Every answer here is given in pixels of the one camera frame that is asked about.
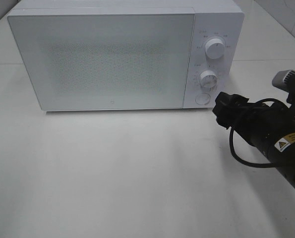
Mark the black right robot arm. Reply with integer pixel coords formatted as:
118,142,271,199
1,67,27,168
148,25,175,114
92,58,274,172
213,92,295,189

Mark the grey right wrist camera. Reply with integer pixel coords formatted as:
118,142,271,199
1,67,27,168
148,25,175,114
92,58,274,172
272,70,295,105

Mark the lower white timer knob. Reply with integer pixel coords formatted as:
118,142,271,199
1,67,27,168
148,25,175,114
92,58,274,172
199,70,218,89

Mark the white microwave door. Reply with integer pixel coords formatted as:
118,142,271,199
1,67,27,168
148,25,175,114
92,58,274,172
8,14,194,111

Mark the white microwave oven body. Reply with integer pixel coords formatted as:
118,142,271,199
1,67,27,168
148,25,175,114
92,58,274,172
7,0,244,111

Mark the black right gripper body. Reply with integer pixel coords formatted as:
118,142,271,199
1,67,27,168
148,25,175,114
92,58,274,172
233,95,295,149

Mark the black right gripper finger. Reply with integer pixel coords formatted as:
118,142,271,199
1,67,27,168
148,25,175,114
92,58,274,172
213,92,248,109
212,106,236,129

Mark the upper white power knob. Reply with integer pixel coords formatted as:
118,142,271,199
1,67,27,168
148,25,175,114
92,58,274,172
204,37,226,60

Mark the round door release button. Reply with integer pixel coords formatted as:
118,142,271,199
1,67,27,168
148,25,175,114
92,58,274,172
195,93,210,105

